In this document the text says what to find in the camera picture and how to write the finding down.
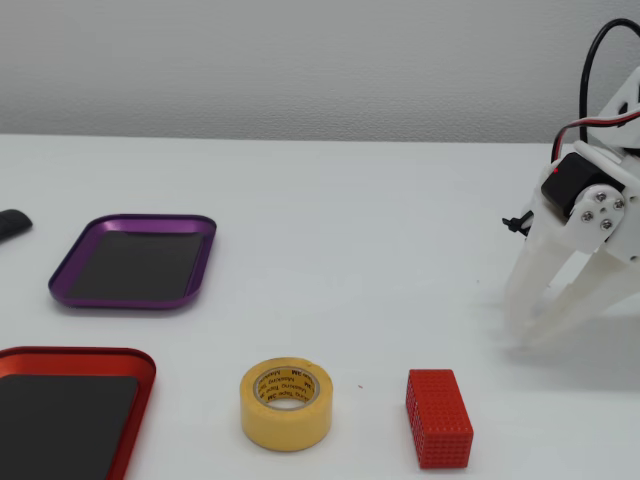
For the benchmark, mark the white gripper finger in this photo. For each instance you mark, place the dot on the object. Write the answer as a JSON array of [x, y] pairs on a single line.
[[597, 215], [530, 280]]

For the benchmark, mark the red studded block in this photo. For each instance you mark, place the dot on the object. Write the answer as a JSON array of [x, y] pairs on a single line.
[[441, 420]]

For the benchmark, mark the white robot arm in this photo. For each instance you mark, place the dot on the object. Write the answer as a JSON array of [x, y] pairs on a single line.
[[616, 100]]

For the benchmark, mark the black zip tie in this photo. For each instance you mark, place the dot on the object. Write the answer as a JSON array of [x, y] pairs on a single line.
[[515, 223]]

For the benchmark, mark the yellow masking tape roll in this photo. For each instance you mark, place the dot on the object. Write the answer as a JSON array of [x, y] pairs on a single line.
[[286, 431]]

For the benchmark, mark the purple metal tray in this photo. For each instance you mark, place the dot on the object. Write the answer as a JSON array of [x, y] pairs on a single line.
[[140, 267]]

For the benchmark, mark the red metal tray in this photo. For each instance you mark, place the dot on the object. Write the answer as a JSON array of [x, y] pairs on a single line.
[[60, 425]]

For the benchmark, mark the black oblong object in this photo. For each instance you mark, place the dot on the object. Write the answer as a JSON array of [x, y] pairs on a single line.
[[14, 224]]

